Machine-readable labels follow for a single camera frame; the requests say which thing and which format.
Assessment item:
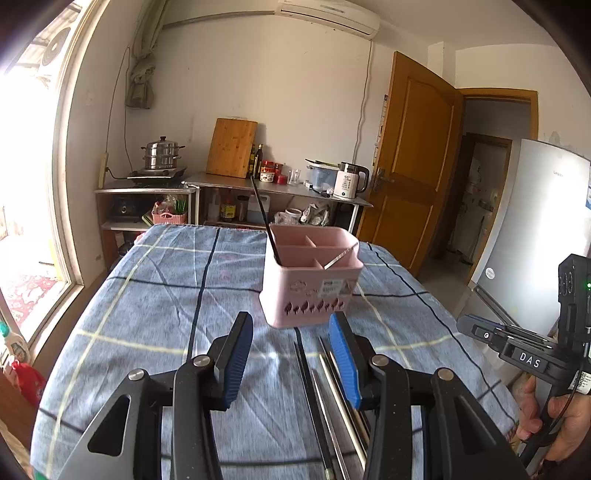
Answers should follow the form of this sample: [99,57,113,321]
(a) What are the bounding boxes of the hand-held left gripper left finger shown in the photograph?
[67,311,254,480]

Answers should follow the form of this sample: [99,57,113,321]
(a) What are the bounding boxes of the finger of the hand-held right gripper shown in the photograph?
[456,314,560,355]

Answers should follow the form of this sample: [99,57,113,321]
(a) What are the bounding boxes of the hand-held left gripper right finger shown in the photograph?
[328,312,531,480]

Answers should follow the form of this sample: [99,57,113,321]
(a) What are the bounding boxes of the metal chopstick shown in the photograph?
[318,337,370,457]
[311,368,352,480]

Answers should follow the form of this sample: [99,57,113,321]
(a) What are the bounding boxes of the black chopstick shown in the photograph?
[294,342,334,480]
[250,176,282,266]

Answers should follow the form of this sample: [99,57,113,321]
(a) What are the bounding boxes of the pink utensil holder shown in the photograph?
[259,224,363,329]

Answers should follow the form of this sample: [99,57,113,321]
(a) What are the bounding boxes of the person's right hand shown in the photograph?
[515,377,591,463]

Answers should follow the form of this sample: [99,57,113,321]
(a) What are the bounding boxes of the blue plaid cloth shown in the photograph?
[30,224,522,480]

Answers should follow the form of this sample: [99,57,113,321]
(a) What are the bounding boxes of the silver refrigerator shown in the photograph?
[466,137,591,340]

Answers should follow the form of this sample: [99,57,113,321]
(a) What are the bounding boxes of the crumpled plastic bags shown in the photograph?
[301,203,332,227]

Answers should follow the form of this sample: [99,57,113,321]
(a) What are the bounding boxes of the translucent plastic jug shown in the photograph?
[247,194,271,225]

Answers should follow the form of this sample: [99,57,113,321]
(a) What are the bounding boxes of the pink plastic basket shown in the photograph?
[151,210,189,226]

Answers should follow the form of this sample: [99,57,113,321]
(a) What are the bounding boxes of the wooden door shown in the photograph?
[357,51,464,278]

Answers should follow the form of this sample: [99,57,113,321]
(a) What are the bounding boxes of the metal kitchen shelf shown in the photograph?
[181,172,374,234]

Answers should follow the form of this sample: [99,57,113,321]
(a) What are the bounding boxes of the white electric kettle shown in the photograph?
[333,161,370,201]

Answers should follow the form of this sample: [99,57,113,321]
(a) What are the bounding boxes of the clear plastic container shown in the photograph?
[305,159,343,193]

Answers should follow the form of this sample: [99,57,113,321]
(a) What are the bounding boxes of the black kitchen appliance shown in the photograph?
[112,196,145,220]

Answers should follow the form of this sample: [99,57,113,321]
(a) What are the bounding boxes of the low wooden shelf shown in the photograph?
[94,178,200,278]

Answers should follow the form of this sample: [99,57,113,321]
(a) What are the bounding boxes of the red plastic bag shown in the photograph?
[8,360,48,408]

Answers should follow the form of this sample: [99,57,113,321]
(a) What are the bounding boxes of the black induction cooker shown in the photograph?
[127,166,188,182]

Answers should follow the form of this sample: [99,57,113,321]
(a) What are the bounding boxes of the bamboo cutting board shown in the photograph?
[205,118,259,179]

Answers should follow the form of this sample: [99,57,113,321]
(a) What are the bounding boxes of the white detergent bottle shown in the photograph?
[0,320,31,366]

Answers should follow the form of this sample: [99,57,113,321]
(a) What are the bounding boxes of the steel steamer pot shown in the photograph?
[141,136,187,171]

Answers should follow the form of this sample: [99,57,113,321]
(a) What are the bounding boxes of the tied beige curtain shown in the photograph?
[124,0,168,110]

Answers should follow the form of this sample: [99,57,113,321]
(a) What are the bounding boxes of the white air conditioner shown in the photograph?
[276,0,381,38]

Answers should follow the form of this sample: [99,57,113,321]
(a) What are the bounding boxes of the wall calendar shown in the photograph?
[376,94,389,161]

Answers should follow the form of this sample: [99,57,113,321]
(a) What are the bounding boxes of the window frame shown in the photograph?
[0,0,114,344]

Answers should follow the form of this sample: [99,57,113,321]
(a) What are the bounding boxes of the white wall cable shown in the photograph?
[355,39,375,163]

